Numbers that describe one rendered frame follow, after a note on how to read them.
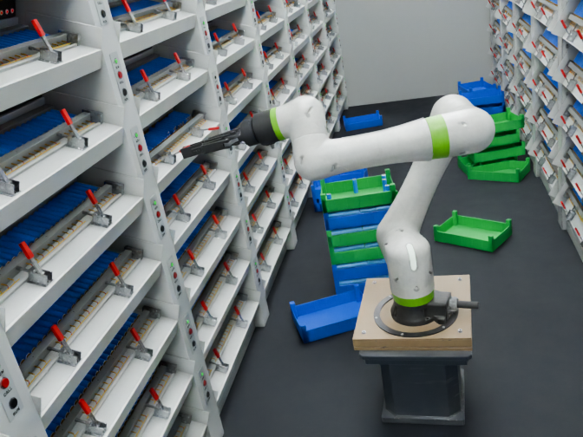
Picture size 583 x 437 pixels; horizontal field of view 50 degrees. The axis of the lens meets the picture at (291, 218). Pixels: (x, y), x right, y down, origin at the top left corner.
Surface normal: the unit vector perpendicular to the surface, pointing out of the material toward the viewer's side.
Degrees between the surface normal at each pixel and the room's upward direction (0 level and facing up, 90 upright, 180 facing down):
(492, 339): 0
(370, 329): 2
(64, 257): 20
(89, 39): 90
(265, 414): 0
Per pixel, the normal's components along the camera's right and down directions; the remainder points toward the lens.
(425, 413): -0.24, 0.42
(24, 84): 0.97, 0.23
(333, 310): -0.17, -0.91
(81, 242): 0.17, -0.88
